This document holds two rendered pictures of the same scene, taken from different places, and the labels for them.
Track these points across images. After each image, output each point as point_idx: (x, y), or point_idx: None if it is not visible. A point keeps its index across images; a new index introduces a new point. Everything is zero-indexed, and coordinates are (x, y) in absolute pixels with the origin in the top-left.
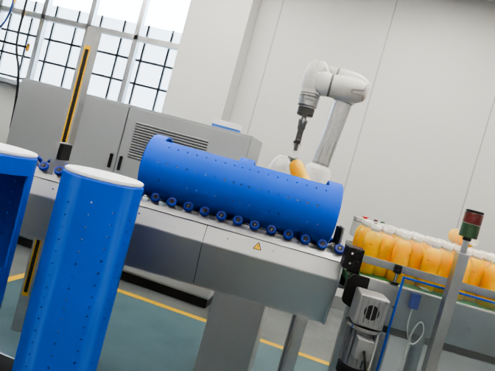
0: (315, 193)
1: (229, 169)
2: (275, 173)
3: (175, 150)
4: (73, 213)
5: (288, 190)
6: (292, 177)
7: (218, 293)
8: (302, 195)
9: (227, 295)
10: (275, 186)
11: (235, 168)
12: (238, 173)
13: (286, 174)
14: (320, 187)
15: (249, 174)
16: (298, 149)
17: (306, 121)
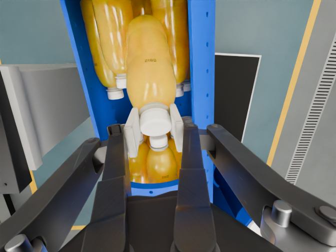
0: (213, 16)
1: (211, 191)
2: (201, 126)
3: None
4: None
5: (214, 83)
6: (201, 87)
7: (88, 113)
8: (214, 50)
9: (87, 105)
10: (213, 110)
11: (209, 188)
12: (212, 177)
13: (196, 105)
14: (204, 2)
15: (211, 163)
16: (179, 115)
17: (215, 238)
